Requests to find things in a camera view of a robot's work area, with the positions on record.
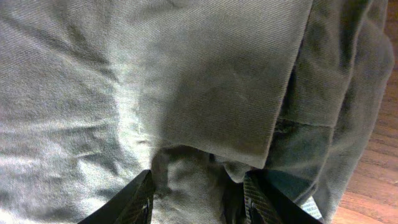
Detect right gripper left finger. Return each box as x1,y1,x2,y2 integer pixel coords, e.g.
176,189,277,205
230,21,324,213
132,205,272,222
78,170,155,224

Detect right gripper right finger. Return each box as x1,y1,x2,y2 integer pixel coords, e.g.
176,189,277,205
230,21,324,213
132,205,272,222
243,170,322,224

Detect grey shorts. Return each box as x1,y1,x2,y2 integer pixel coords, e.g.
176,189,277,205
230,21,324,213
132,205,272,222
1,0,394,223

